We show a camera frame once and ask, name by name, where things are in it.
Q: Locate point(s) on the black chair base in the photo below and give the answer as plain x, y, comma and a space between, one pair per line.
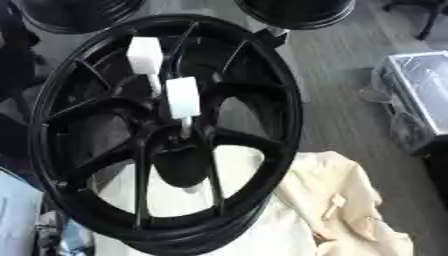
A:
426, 13

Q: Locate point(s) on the cream cloth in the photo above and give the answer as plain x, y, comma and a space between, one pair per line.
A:
326, 200

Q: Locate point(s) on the black round wheel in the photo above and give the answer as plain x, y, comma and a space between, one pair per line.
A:
297, 11
70, 13

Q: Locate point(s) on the black spoked wheel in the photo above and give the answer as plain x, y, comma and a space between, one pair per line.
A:
87, 130

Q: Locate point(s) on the clear plastic box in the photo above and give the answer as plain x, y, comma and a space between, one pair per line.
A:
417, 90

